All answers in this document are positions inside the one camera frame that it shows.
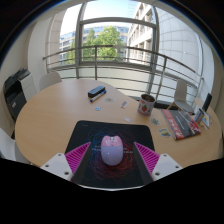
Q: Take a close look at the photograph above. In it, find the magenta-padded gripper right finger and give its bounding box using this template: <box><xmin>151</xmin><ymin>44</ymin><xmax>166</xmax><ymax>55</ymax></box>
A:
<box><xmin>133</xmin><ymin>141</ymin><xmax>184</xmax><ymax>186</ymax></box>

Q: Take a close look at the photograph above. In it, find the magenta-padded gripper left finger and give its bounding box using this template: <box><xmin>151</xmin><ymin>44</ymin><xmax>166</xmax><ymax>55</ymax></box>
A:
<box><xmin>39</xmin><ymin>141</ymin><xmax>93</xmax><ymax>186</ymax></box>

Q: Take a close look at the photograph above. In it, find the lilac and pink computer mouse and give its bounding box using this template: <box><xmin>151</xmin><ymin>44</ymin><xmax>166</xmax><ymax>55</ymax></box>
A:
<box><xmin>100</xmin><ymin>134</ymin><xmax>124</xmax><ymax>167</ymax></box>

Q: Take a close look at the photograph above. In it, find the black mouse pad, red-blue print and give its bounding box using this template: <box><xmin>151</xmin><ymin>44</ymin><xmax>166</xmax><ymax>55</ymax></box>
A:
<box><xmin>64</xmin><ymin>120</ymin><xmax>156</xmax><ymax>190</ymax></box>

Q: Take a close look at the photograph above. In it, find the small yellow and blue sticker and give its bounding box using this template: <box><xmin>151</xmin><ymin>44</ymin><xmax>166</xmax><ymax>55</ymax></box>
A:
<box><xmin>158</xmin><ymin>128</ymin><xmax>172</xmax><ymax>138</ymax></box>

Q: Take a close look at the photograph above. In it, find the small green sticker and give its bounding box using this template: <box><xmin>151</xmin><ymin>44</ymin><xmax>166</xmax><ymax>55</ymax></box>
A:
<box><xmin>149</xmin><ymin>117</ymin><xmax>161</xmax><ymax>126</ymax></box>

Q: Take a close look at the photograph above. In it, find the red and grey magazine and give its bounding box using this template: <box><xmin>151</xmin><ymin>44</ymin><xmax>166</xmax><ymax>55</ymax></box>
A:
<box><xmin>160</xmin><ymin>108</ymin><xmax>203</xmax><ymax>141</ymax></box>

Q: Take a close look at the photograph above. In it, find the white plastic chair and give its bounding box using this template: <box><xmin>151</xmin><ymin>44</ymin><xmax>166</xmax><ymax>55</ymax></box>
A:
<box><xmin>168</xmin><ymin>79</ymin><xmax>196</xmax><ymax>114</ymax></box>
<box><xmin>39</xmin><ymin>71</ymin><xmax>63</xmax><ymax>92</ymax></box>
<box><xmin>0</xmin><ymin>128</ymin><xmax>31</xmax><ymax>164</ymax></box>

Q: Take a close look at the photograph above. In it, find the small blue card box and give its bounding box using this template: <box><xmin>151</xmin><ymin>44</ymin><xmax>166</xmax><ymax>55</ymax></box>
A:
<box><xmin>194</xmin><ymin>107</ymin><xmax>205</xmax><ymax>124</ymax></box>

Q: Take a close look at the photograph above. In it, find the small white card stand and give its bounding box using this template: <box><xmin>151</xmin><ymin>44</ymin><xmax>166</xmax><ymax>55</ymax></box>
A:
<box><xmin>200</xmin><ymin>111</ymin><xmax>212</xmax><ymax>129</ymax></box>

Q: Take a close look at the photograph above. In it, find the black upright phone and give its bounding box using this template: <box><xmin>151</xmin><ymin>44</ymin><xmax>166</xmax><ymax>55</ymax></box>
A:
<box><xmin>201</xmin><ymin>92</ymin><xmax>213</xmax><ymax>113</ymax></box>

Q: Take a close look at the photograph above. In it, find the blue marker pen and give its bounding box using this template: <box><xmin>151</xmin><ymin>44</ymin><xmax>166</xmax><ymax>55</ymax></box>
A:
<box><xmin>89</xmin><ymin>89</ymin><xmax>108</xmax><ymax>103</ymax></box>

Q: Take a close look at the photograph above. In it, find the black and white office printer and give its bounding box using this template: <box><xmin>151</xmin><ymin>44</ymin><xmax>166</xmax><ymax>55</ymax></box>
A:
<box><xmin>3</xmin><ymin>67</ymin><xmax>37</xmax><ymax>122</ymax></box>

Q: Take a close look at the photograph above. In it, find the black whiteboard eraser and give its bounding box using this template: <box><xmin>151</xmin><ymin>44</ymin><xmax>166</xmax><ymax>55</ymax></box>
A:
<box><xmin>87</xmin><ymin>85</ymin><xmax>107</xmax><ymax>99</ymax></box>

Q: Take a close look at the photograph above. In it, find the grey metal balcony railing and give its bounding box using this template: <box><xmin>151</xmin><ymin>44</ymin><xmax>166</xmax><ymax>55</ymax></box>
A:
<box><xmin>42</xmin><ymin>44</ymin><xmax>205</xmax><ymax>101</ymax></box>

